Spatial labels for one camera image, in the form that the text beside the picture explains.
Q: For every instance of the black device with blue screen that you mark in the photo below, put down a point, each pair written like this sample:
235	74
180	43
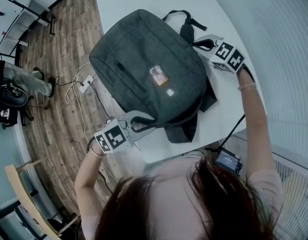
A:
227	160

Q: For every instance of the black office chair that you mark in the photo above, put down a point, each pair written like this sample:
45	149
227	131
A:
6	115

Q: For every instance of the black metal stand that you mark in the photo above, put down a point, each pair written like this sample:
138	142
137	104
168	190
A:
53	25

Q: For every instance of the person's right forearm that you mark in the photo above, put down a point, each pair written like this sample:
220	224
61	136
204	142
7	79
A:
256	124

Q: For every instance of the white power strip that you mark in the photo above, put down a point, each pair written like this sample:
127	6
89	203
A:
86	84

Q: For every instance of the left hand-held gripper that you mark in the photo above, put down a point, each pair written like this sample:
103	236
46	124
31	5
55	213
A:
113	139

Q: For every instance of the person's pale pink shirt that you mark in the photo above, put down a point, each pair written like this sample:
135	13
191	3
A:
173	199

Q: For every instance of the wooden chair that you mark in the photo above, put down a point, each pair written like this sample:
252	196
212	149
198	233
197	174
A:
19	184

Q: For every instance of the dark grey backpack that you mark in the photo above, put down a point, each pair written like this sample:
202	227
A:
148	71

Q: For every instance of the person's left forearm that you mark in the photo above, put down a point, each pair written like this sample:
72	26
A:
86	181

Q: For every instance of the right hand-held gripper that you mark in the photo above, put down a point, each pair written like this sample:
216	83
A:
228	56

